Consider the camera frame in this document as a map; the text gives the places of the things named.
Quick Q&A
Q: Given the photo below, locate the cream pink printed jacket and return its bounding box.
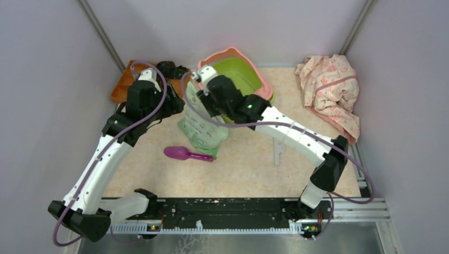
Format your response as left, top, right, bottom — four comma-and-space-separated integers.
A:
294, 55, 361, 144

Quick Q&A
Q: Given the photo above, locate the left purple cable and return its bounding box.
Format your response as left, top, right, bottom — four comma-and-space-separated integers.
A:
51, 61, 168, 248

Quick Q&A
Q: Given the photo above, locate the orange compartment tray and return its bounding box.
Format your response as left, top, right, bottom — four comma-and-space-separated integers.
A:
110, 60, 183, 104

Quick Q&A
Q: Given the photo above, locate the green and pink litter box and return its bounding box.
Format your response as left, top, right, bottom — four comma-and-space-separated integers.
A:
197, 47, 274, 125

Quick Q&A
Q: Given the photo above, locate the green cat litter bag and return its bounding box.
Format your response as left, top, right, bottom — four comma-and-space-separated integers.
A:
178, 82, 229, 158

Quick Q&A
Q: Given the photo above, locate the black part with green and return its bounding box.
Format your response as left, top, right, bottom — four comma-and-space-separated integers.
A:
174, 65, 190, 79

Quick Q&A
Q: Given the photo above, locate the purple cable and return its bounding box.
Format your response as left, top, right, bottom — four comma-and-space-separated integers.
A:
51, 61, 168, 248
180, 71, 376, 242

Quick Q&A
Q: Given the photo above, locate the black round part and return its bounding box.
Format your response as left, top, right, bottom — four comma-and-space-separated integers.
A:
156, 61, 176, 78

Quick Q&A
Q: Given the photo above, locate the purple plastic scoop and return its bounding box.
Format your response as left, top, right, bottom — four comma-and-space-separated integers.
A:
163, 146, 214, 162

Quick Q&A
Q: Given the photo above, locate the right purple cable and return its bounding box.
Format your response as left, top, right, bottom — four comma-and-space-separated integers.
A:
180, 71, 376, 242

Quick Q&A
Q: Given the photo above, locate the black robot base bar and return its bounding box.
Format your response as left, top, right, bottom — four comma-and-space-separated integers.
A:
131, 198, 331, 230

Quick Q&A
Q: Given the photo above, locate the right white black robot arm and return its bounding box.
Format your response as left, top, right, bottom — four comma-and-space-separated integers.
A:
196, 74, 348, 218

